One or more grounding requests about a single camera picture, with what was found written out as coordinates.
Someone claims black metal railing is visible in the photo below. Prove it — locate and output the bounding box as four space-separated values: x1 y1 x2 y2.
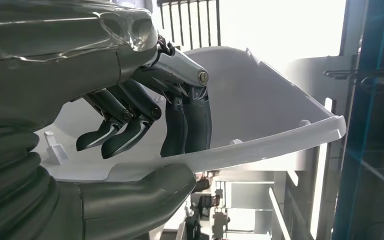
157 0 222 51

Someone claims black office chair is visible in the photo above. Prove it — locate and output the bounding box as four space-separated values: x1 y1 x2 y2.
195 194 222 219

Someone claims ceiling light strip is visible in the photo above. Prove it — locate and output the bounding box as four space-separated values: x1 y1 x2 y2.
309 97 334 240
268 187 292 240

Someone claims dark blue metal frame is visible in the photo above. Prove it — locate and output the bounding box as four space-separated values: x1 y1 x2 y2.
331 0 384 240

